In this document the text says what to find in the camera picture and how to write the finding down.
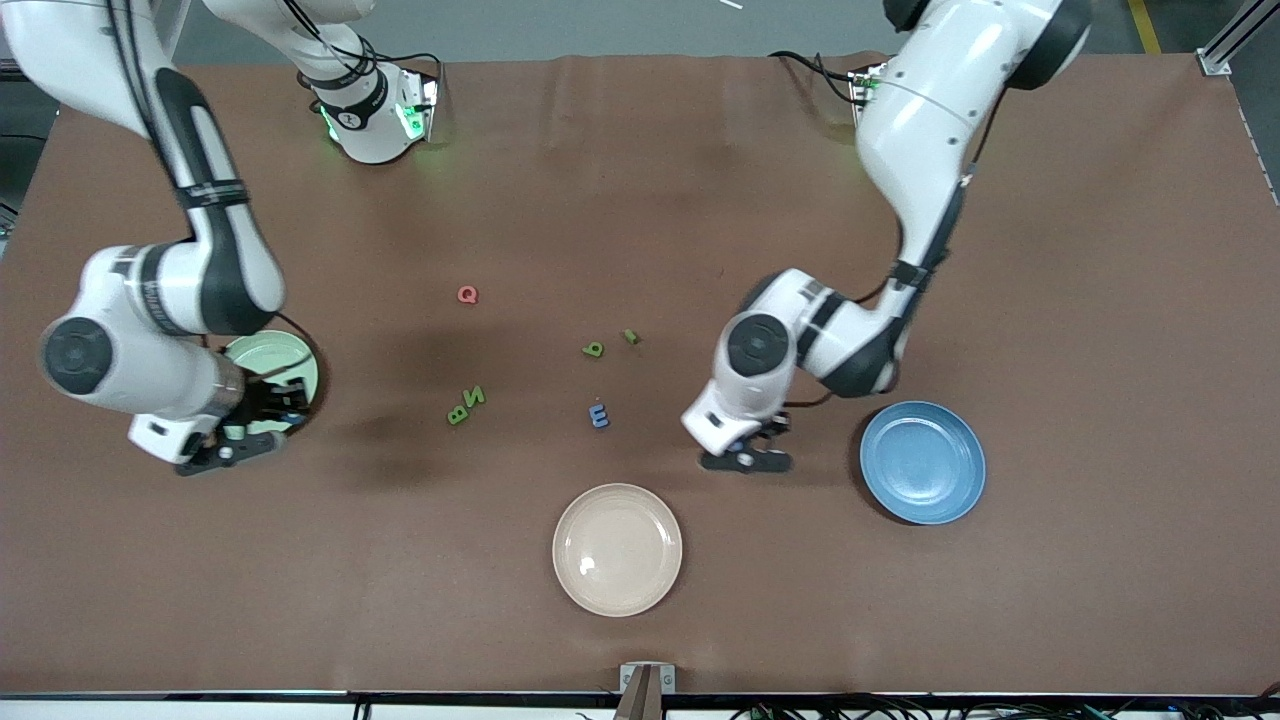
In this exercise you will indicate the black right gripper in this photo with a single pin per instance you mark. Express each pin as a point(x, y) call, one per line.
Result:
point(262, 399)

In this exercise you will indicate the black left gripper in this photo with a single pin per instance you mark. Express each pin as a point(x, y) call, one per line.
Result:
point(777, 428)

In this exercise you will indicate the light blue letter m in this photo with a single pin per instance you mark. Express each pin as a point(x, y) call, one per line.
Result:
point(599, 415)

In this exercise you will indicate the green letter N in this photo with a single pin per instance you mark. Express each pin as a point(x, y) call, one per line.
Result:
point(477, 396)

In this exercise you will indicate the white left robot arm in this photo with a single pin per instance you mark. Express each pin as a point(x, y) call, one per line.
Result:
point(920, 130)

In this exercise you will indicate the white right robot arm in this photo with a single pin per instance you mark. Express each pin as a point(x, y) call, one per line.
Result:
point(110, 360)

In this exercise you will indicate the green round plate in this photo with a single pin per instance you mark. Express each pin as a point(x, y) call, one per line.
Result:
point(290, 360)

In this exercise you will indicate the beige round plate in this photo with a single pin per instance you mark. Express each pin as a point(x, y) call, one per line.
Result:
point(617, 550)

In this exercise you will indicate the blue round plate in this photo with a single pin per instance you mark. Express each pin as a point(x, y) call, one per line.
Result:
point(922, 462)

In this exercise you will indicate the brown table cover sheet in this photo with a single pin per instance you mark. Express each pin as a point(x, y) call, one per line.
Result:
point(700, 200)

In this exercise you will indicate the metal table edge bracket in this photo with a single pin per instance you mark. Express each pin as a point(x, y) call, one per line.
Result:
point(668, 678)

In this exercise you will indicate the white table edge rail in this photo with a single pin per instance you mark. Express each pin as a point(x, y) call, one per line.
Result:
point(200, 710)

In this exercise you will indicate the aluminium frame post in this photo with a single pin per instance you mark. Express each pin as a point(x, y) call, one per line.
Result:
point(1235, 35)

